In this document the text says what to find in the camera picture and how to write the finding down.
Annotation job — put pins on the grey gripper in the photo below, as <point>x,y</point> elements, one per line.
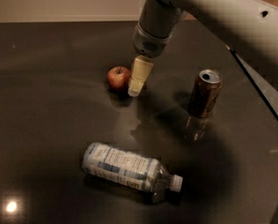
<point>148,43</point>

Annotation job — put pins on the red apple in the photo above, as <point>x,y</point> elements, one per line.
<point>118,78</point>

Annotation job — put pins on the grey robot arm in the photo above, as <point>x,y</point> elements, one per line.
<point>249,27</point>

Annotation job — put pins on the brown soda can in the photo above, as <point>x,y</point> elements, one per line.
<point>205,91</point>

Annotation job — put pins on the clear plastic water bottle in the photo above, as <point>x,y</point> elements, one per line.
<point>129,169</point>

